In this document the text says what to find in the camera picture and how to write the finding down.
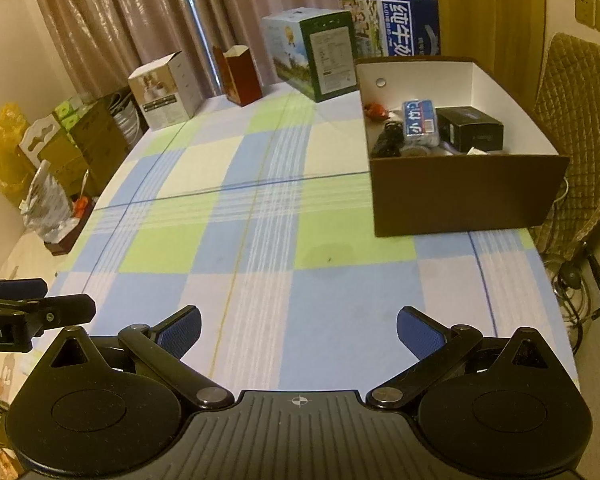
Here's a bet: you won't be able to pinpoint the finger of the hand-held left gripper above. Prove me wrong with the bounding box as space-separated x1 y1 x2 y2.
0 278 49 301
0 293 97 329

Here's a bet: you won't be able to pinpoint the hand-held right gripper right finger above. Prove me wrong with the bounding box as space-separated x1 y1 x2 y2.
366 305 557 409

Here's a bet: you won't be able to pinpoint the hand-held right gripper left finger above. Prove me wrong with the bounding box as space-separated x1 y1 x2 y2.
42 304 236 411

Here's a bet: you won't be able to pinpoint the brown cardboard storage box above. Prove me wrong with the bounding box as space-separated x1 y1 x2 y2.
355 56 571 238

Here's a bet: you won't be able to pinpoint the small grey-white object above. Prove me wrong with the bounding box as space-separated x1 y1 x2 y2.
371 121 406 158

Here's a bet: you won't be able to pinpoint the black product box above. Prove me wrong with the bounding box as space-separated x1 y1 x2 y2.
436 106 505 153

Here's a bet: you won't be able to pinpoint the blue tissue pack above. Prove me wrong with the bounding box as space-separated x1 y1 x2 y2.
402 99 440 148

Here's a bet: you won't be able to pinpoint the dark wooden tray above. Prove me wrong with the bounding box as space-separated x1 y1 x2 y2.
44 195 96 257

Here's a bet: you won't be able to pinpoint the white plastic bag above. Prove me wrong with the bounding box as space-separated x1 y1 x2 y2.
21 160 78 241

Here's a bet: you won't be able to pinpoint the checked tablecloth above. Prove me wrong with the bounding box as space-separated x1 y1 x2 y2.
45 82 581 391

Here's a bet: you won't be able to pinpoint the small brown cardboard box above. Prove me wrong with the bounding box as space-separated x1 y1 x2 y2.
37 135 88 196

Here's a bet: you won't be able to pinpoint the yellow plastic bag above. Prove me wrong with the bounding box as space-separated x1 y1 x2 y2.
0 102 31 206

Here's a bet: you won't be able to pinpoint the large brown cardboard box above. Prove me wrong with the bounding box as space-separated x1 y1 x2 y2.
70 97 131 196

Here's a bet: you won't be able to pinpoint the green tissue packs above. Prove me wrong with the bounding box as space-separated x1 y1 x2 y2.
54 95 93 128

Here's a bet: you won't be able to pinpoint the stack of white bowls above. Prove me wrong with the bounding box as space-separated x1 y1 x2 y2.
107 91 141 143

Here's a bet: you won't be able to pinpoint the white product box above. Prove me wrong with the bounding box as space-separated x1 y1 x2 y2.
127 50 204 131

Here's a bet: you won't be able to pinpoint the dark red paper bag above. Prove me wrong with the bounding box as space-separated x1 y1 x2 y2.
212 45 263 107

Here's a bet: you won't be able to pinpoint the chair with quilted cover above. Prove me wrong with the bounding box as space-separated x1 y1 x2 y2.
527 32 600 351

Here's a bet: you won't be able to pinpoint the green carton box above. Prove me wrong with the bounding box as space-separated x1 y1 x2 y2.
261 8 357 103

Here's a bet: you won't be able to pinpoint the beige curtain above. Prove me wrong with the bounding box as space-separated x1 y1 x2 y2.
25 0 366 111

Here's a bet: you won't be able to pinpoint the blue carton box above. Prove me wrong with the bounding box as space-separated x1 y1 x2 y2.
337 0 441 58

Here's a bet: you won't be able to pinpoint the wooden door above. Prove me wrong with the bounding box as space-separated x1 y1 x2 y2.
390 0 548 86

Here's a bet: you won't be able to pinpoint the white cardboard handle piece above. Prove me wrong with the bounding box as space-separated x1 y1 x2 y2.
19 115 63 171

